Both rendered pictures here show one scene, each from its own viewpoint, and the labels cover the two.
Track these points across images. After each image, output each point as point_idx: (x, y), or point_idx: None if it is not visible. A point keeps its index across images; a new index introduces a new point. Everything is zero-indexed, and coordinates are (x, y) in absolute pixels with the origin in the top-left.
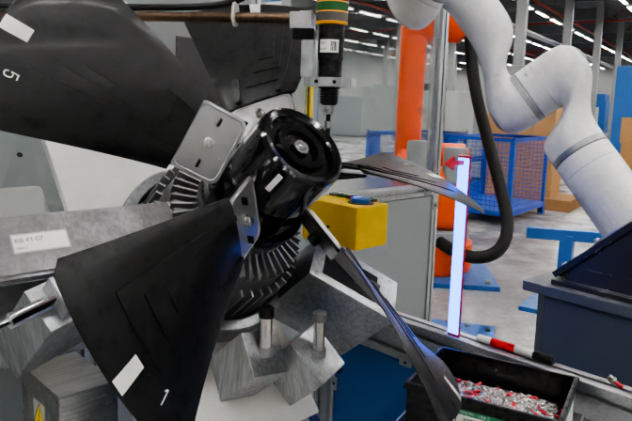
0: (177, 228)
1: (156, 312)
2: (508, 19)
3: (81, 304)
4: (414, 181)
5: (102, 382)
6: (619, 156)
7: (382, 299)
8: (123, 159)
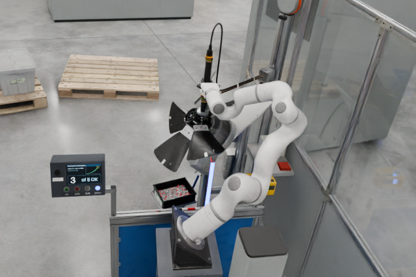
0: (178, 109)
1: (173, 115)
2: (258, 154)
3: (171, 106)
4: (192, 141)
5: (227, 153)
6: (202, 211)
7: (172, 141)
8: (238, 115)
